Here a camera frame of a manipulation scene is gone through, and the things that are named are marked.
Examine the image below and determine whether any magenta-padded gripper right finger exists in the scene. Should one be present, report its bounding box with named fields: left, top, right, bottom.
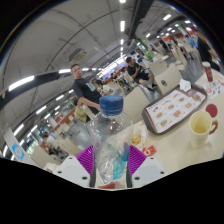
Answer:
left=125, top=144, right=168, bottom=190

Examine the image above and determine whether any person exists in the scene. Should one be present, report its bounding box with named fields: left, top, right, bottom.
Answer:
left=194, top=29, right=221, bottom=72
left=94, top=77, right=115, bottom=98
left=70, top=63, right=103, bottom=116
left=39, top=132, right=60, bottom=155
left=125, top=56, right=158, bottom=93

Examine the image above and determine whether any red paper cup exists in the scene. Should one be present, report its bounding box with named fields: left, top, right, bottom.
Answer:
left=201, top=60, right=215, bottom=83

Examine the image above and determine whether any clear blue-capped plastic bottle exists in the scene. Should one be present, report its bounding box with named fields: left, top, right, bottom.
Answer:
left=86, top=94, right=135, bottom=185

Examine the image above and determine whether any small red sauce packet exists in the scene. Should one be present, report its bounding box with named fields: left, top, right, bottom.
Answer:
left=142, top=144, right=158, bottom=158

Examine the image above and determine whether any printed paper leaflet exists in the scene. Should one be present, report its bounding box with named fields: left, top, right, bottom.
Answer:
left=202, top=79, right=224, bottom=100

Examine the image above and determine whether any ceiling air conditioner unit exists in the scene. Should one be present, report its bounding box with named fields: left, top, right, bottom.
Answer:
left=68, top=47, right=89, bottom=63

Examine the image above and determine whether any crumpled white napkin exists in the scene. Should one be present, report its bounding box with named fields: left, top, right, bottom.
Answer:
left=178, top=78, right=193, bottom=93

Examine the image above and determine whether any cream mug with brown handle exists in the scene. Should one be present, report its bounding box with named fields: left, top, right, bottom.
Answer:
left=188, top=110, right=220, bottom=150

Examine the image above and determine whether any flat round red coaster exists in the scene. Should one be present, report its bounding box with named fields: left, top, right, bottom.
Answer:
left=205, top=103, right=219, bottom=119

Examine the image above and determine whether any dark tray with paper menu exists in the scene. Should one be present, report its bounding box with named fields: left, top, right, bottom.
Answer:
left=141, top=83, right=209, bottom=136

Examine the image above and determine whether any burger in paper wrapper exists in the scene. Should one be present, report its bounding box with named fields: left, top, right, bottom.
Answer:
left=130, top=121, right=150, bottom=152

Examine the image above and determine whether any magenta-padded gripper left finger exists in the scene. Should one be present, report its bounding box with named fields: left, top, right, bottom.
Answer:
left=53, top=144, right=97, bottom=190

